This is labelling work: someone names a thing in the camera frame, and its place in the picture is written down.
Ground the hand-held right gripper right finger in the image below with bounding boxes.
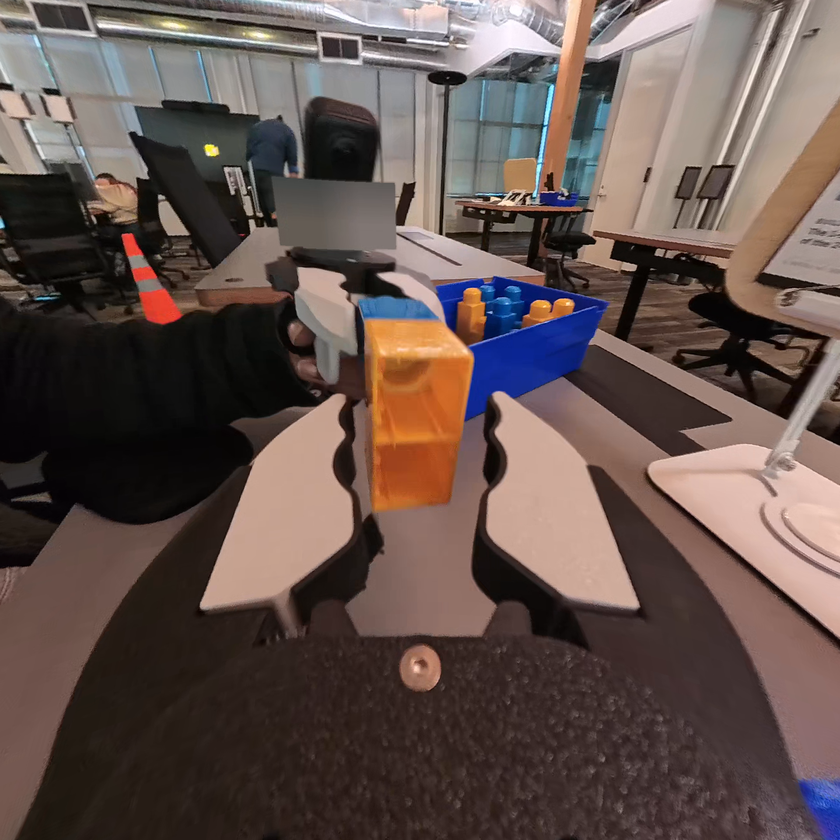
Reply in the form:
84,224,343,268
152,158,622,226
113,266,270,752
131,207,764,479
472,392,641,614

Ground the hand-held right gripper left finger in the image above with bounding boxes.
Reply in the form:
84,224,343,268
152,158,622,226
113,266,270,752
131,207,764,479
199,394,386,635

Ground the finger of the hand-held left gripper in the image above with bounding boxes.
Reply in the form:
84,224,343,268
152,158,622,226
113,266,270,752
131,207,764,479
294,268,361,386
379,272,448,324

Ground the blue one-stud mega block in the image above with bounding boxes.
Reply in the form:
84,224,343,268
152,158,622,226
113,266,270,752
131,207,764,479
358,297,442,324

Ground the cluster of built block steps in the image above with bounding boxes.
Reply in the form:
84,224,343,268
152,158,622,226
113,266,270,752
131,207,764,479
456,283,576,345

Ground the yellow two-stud mega block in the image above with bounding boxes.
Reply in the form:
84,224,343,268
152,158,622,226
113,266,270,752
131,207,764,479
360,318,475,513

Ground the blue bin for built steps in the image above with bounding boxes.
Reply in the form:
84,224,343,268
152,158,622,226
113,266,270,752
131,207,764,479
436,276,610,421

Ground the blue bin with block pile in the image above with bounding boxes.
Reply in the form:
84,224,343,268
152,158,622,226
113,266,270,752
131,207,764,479
797,777,840,840

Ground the person's left forearm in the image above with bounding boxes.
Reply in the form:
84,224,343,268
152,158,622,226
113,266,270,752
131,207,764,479
0,297,319,526

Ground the person's left hand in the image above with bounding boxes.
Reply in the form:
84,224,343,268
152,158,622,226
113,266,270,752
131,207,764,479
287,320,366,403

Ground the black floor lamp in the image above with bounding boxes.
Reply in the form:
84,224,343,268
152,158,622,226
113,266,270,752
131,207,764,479
428,71,468,237

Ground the far wooden desk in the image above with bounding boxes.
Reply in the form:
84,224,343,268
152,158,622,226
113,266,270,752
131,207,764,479
456,200,595,270

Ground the far wooden board stand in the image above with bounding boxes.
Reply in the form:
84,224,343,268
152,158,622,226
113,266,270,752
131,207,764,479
503,157,538,204

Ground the black office chair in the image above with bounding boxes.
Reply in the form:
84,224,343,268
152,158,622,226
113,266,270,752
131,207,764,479
672,292,828,395
543,210,598,290

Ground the instruction sheet on white stand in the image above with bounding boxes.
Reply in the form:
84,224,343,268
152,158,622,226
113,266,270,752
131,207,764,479
646,98,840,637

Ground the orange traffic cone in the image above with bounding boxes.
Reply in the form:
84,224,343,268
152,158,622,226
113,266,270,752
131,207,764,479
121,233,183,324

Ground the wooden desk with black legs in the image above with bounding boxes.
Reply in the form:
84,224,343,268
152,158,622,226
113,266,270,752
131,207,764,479
592,228,739,342

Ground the white door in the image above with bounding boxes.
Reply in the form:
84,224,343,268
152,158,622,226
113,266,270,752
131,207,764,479
620,29,697,231

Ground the black mesh chair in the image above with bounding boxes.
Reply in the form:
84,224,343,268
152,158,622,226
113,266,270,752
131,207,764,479
0,174,109,309

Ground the printed instruction sheet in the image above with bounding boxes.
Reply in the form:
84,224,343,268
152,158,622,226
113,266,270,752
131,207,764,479
764,177,840,286

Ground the dark wall screen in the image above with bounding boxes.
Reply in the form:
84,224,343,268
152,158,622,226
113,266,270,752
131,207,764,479
136,101,260,185

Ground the silver ventilation duct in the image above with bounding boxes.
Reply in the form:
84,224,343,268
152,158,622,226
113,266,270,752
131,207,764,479
0,0,565,56

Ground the wooden post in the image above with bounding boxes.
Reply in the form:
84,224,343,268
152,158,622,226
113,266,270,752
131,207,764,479
543,0,598,191

